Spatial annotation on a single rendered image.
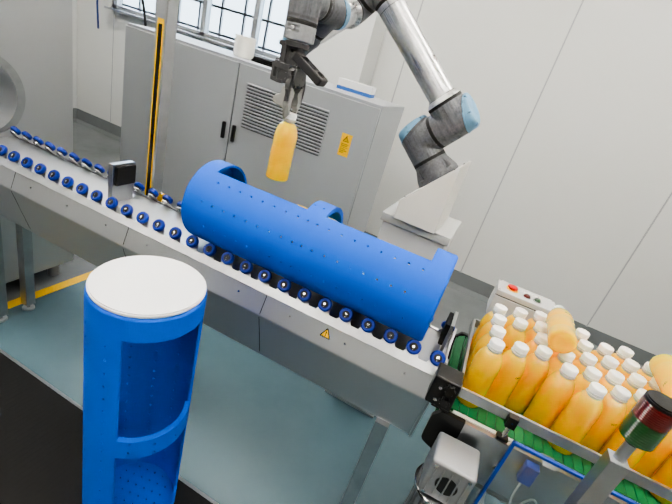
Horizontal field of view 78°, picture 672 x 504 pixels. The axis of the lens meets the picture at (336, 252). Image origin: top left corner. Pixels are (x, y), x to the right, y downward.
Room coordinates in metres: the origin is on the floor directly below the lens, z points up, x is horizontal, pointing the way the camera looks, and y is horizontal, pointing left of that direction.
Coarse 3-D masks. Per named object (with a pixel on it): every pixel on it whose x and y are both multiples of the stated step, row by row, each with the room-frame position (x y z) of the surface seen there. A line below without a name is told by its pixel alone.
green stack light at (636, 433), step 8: (632, 408) 0.69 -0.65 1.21; (632, 416) 0.67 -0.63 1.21; (624, 424) 0.67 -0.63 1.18; (632, 424) 0.66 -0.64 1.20; (640, 424) 0.65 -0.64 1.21; (624, 432) 0.66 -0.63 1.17; (632, 432) 0.65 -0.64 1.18; (640, 432) 0.64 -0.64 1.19; (648, 432) 0.64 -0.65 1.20; (656, 432) 0.64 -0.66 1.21; (632, 440) 0.65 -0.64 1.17; (640, 440) 0.64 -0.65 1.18; (648, 440) 0.64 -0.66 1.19; (656, 440) 0.64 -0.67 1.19; (640, 448) 0.64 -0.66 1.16; (648, 448) 0.64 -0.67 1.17
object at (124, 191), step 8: (128, 160) 1.54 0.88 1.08; (112, 168) 1.45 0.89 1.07; (120, 168) 1.46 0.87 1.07; (128, 168) 1.49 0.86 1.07; (112, 176) 1.45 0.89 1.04; (120, 176) 1.46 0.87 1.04; (128, 176) 1.50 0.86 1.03; (112, 184) 1.45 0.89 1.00; (120, 184) 1.46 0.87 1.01; (128, 184) 1.52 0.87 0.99; (112, 192) 1.45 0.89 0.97; (120, 192) 1.48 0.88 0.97; (128, 192) 1.52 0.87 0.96; (120, 200) 1.48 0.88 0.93
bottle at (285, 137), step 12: (288, 120) 1.29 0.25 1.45; (276, 132) 1.29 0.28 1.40; (288, 132) 1.28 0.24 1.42; (276, 144) 1.28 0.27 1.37; (288, 144) 1.28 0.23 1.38; (276, 156) 1.27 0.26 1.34; (288, 156) 1.28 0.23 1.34; (276, 168) 1.27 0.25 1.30; (288, 168) 1.29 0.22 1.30; (276, 180) 1.27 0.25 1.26
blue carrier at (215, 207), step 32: (192, 192) 1.25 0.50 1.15; (224, 192) 1.24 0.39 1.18; (256, 192) 1.25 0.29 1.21; (192, 224) 1.24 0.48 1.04; (224, 224) 1.20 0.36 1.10; (256, 224) 1.17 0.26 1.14; (288, 224) 1.16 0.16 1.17; (320, 224) 1.17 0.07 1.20; (256, 256) 1.17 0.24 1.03; (288, 256) 1.13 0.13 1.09; (320, 256) 1.11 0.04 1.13; (352, 256) 1.10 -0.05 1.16; (384, 256) 1.09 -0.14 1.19; (416, 256) 1.10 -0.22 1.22; (448, 256) 1.13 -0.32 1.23; (320, 288) 1.11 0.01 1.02; (352, 288) 1.07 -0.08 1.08; (384, 288) 1.05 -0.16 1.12; (416, 288) 1.03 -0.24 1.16; (384, 320) 1.06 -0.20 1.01; (416, 320) 1.01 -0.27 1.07
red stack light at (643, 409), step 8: (640, 400) 0.68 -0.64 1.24; (640, 408) 0.67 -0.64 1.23; (648, 408) 0.66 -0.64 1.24; (640, 416) 0.66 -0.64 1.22; (648, 416) 0.65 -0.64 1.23; (656, 416) 0.64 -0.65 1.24; (664, 416) 0.64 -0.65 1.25; (648, 424) 0.64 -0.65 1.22; (656, 424) 0.64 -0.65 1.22; (664, 424) 0.64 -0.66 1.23; (664, 432) 0.64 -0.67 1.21
